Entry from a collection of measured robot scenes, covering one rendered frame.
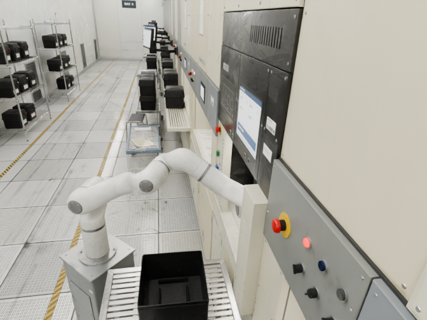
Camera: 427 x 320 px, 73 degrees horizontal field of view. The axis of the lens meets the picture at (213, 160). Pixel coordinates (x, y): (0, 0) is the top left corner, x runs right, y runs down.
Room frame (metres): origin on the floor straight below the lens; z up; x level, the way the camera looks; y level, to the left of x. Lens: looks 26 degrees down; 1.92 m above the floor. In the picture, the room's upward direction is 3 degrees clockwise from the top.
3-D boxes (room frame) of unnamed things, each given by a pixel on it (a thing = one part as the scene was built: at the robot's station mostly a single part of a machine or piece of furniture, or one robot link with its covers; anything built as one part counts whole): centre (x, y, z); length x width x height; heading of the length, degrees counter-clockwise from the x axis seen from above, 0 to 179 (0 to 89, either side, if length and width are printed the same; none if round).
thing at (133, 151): (3.63, 0.93, 0.24); 0.97 x 0.52 x 0.48; 14
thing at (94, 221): (1.21, 0.59, 1.07); 0.19 x 0.12 x 0.24; 170
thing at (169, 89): (3.98, 0.58, 0.93); 0.30 x 0.28 x 0.26; 8
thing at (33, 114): (4.91, 3.35, 0.31); 0.30 x 0.28 x 0.26; 9
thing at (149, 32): (4.45, 0.84, 1.59); 0.50 x 0.41 x 0.36; 101
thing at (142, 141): (3.45, 0.92, 0.47); 0.31 x 0.23 x 0.02; 33
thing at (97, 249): (1.18, 0.60, 0.85); 0.19 x 0.19 x 0.18
